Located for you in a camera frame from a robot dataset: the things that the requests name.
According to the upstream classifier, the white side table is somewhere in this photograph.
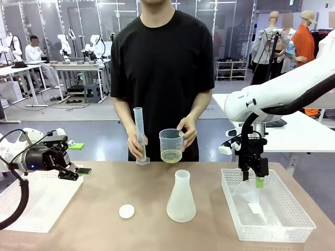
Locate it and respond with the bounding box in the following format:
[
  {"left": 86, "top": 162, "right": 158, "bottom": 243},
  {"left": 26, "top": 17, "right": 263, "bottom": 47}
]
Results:
[{"left": 211, "top": 93, "right": 335, "bottom": 184}]

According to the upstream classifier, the white perforated flat mat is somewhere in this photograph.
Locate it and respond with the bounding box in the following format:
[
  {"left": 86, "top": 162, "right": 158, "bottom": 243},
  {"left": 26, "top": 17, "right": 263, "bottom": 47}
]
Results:
[{"left": 0, "top": 169, "right": 84, "bottom": 234}]

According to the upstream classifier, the black plastic tray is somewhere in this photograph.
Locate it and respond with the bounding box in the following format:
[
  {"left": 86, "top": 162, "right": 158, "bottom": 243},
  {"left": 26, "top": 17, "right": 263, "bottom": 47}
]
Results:
[{"left": 264, "top": 118, "right": 288, "bottom": 129}]

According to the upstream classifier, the person's right forearm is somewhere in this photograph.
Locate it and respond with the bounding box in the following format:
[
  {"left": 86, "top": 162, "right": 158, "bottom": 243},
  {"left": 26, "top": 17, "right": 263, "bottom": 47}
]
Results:
[{"left": 114, "top": 97, "right": 137, "bottom": 143}]

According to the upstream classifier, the seated person in white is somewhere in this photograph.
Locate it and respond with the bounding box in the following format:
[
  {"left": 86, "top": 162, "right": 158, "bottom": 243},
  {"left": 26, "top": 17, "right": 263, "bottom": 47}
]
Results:
[{"left": 24, "top": 35, "right": 60, "bottom": 90}]

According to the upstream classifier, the clear plastic funnel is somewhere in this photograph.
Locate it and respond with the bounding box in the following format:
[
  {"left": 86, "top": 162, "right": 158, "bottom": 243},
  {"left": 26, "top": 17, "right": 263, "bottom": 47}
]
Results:
[{"left": 230, "top": 179, "right": 283, "bottom": 229}]

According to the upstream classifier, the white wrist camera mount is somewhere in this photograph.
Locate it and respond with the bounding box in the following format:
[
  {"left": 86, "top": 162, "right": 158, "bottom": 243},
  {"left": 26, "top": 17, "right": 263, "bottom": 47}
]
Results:
[
  {"left": 55, "top": 128, "right": 76, "bottom": 146},
  {"left": 218, "top": 127, "right": 243, "bottom": 156}
]

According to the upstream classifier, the white perforated plastic basket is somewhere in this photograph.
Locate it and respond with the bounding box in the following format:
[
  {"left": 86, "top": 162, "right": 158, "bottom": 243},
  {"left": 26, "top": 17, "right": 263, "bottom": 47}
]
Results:
[{"left": 220, "top": 168, "right": 317, "bottom": 242}]

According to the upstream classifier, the person's left hand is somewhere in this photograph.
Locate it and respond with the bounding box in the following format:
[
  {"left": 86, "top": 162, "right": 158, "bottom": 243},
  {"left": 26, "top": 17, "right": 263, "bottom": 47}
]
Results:
[{"left": 176, "top": 116, "right": 198, "bottom": 153}]

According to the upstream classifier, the white background desk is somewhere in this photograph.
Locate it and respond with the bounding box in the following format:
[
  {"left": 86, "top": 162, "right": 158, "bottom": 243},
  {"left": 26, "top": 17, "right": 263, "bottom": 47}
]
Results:
[{"left": 0, "top": 64, "right": 44, "bottom": 124}]

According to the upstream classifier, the person in black t-shirt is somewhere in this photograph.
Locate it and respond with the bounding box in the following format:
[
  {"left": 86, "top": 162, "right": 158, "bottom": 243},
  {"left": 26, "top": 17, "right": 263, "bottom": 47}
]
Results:
[{"left": 109, "top": 0, "right": 216, "bottom": 162}]

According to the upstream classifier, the translucent plastic erlenmeyer flask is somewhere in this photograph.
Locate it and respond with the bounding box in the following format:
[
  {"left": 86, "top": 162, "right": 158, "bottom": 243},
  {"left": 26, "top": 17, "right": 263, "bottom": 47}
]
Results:
[{"left": 166, "top": 169, "right": 197, "bottom": 224}]

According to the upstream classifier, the person's left forearm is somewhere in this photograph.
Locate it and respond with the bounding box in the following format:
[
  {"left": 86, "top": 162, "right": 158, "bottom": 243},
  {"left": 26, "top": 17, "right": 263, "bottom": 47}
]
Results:
[{"left": 183, "top": 89, "right": 213, "bottom": 127}]

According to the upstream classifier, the black camera tripod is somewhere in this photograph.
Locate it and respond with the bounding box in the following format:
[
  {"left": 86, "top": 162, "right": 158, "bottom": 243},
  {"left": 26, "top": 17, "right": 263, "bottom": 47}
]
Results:
[{"left": 261, "top": 28, "right": 281, "bottom": 86}]

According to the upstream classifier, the mannequin in grey shirt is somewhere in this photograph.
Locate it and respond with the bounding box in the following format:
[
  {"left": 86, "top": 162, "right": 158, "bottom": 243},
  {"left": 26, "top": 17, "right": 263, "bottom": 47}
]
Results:
[{"left": 250, "top": 10, "right": 292, "bottom": 86}]

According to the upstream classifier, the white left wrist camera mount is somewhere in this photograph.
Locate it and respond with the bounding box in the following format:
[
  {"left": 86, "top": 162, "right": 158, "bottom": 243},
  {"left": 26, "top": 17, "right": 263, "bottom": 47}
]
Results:
[{"left": 55, "top": 128, "right": 76, "bottom": 146}]

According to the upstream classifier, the person's right hand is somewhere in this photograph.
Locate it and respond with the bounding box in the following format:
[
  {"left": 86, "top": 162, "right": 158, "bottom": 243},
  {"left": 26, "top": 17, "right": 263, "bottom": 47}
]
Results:
[{"left": 127, "top": 130, "right": 149, "bottom": 161}]

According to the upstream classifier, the white round flask cap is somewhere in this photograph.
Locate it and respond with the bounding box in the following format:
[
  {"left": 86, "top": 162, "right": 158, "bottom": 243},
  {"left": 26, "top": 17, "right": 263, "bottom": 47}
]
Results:
[{"left": 118, "top": 204, "right": 136, "bottom": 219}]

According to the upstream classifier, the mannequin in white shirt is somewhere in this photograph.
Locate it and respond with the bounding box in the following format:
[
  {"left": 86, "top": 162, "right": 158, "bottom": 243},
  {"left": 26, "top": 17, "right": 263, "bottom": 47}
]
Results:
[{"left": 315, "top": 29, "right": 335, "bottom": 60}]

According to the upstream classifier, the white background work table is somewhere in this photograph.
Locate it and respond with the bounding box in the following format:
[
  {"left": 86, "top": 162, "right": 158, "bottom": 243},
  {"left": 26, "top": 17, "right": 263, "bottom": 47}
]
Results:
[{"left": 48, "top": 60, "right": 111, "bottom": 103}]

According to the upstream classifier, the shoe rack with shoes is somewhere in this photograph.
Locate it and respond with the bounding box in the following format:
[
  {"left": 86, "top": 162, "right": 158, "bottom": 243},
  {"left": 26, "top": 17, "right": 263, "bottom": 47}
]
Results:
[{"left": 215, "top": 59, "right": 249, "bottom": 82}]

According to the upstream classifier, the clear plastic graduated cylinder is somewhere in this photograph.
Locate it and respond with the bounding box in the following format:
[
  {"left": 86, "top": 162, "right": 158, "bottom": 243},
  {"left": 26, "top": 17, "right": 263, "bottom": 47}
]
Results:
[{"left": 133, "top": 107, "right": 151, "bottom": 166}]

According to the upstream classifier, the mannequin in orange coat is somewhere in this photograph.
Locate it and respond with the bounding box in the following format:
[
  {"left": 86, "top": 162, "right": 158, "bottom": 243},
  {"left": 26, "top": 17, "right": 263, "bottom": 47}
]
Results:
[{"left": 290, "top": 10, "right": 319, "bottom": 69}]

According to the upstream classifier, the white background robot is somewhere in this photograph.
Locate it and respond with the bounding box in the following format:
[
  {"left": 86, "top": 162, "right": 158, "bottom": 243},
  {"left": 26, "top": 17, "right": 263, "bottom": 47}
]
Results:
[
  {"left": 81, "top": 33, "right": 110, "bottom": 62},
  {"left": 57, "top": 26, "right": 77, "bottom": 63},
  {"left": 0, "top": 32, "right": 24, "bottom": 65}
]

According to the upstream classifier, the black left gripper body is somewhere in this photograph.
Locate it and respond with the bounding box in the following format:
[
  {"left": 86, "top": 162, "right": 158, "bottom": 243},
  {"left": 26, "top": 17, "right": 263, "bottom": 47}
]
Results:
[{"left": 21, "top": 145, "right": 72, "bottom": 174}]

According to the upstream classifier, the clear plastic measuring beaker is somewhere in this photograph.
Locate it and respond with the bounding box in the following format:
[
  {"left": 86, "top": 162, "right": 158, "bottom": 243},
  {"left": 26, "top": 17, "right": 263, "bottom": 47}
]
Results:
[{"left": 159, "top": 128, "right": 185, "bottom": 164}]

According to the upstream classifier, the grey plastic stool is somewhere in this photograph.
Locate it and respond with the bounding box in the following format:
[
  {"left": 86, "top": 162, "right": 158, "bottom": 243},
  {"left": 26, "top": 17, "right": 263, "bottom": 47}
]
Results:
[{"left": 84, "top": 83, "right": 102, "bottom": 104}]

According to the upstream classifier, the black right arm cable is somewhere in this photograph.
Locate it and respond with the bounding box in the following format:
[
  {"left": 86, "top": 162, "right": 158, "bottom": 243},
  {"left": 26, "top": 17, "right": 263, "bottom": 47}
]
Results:
[{"left": 240, "top": 87, "right": 335, "bottom": 169}]

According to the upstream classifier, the figure in blue floral dress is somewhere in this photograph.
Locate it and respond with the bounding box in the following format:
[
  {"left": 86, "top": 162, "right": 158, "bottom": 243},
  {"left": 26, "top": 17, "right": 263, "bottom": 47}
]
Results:
[{"left": 281, "top": 12, "right": 302, "bottom": 74}]

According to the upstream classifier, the small white paper slip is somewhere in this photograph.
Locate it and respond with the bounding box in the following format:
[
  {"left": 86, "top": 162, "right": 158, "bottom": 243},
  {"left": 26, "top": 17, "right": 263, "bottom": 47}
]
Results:
[{"left": 247, "top": 202, "right": 263, "bottom": 215}]

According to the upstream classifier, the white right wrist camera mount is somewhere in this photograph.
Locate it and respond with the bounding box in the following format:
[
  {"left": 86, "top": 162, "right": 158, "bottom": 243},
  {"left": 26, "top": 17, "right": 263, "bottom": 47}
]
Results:
[{"left": 218, "top": 127, "right": 243, "bottom": 156}]

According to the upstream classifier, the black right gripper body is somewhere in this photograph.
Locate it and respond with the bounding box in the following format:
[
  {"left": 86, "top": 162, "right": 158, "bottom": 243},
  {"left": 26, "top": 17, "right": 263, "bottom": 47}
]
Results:
[{"left": 236, "top": 138, "right": 269, "bottom": 177}]

